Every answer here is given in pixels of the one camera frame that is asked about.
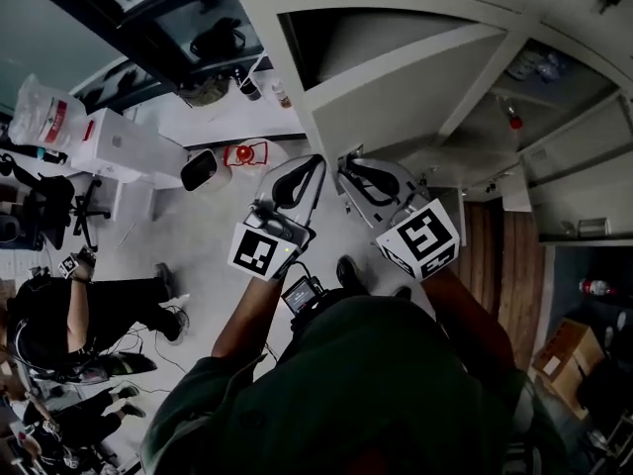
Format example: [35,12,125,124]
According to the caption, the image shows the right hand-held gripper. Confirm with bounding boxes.
[337,152,462,283]

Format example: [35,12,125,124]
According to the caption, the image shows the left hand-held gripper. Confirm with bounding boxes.
[226,154,328,283]

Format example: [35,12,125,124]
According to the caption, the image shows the person's right forearm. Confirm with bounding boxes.
[423,264,518,383]

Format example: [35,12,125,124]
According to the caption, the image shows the person's left forearm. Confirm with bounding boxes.
[211,264,294,361]

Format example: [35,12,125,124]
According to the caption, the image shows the grey metal locker cabinet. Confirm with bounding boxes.
[222,0,633,246]

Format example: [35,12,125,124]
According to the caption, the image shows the clear bag with red item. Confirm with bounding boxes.
[223,138,271,168]

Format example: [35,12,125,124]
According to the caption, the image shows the white trash bin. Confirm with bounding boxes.
[179,147,236,193]

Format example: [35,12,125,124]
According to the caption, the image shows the small clear bottle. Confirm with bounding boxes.
[270,80,294,112]

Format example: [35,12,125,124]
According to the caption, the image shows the dark cup with straw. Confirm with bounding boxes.
[238,52,268,102]

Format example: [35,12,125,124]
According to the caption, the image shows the camouflage bag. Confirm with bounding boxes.
[178,75,232,109]

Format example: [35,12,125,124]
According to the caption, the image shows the white desk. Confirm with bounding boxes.
[67,106,192,223]

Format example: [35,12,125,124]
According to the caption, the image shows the black backpack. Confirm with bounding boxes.
[189,16,247,60]

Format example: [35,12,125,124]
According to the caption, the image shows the clear plastic bag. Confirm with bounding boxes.
[508,49,565,84]

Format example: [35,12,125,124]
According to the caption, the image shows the person's dark green shirt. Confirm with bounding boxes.
[139,294,570,475]

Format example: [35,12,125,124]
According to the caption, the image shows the red label plastic bottle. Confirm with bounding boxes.
[578,278,619,298]

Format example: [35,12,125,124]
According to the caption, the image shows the black office chair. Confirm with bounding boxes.
[0,151,113,252]

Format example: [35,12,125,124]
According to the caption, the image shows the black and green bag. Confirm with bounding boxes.
[72,350,159,383]

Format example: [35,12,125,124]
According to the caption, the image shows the brown cardboard box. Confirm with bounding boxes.
[530,317,607,421]

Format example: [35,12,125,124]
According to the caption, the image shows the white plastic bag red print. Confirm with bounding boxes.
[8,72,88,148]

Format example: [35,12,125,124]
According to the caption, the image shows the black recorder with screen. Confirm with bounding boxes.
[280,274,331,333]

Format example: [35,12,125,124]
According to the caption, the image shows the black cables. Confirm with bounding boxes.
[93,302,209,396]

